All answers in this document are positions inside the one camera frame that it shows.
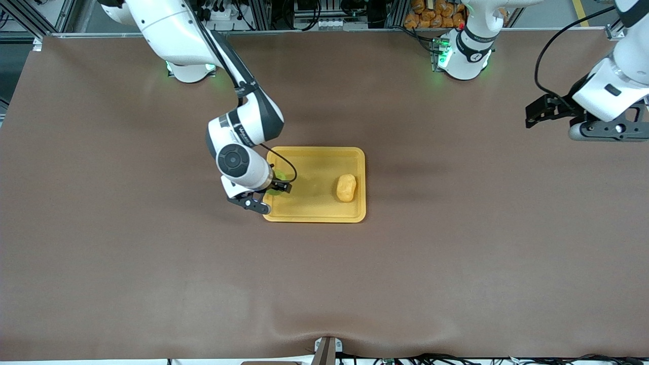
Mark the green apple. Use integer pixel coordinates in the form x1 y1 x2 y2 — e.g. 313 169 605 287
267 171 287 196

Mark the yellow bread roll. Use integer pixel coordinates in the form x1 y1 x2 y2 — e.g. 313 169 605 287
336 173 357 203

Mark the yellow plastic tray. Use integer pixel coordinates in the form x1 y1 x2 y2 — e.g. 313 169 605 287
263 147 367 224

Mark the brown table cover mat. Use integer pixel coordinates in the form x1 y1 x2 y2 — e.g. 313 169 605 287
0 31 649 361

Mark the pile of orange packets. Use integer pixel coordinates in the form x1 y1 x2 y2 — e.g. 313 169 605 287
404 0 470 29

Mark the white power strip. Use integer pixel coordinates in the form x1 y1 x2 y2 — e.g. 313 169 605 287
299 18 346 31

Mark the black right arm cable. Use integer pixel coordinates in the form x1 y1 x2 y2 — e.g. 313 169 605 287
188 0 299 185

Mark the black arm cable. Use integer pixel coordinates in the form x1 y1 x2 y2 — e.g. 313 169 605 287
534 5 617 100
188 0 299 185

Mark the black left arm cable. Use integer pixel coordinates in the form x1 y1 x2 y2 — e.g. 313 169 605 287
534 5 617 100

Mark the aluminium frame rail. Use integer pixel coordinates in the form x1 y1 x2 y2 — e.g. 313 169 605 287
33 26 625 40

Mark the metal table edge bracket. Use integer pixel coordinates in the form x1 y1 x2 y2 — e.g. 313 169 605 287
313 336 343 365

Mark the black floor cable bundle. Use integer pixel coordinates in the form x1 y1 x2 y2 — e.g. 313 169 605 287
335 353 649 365

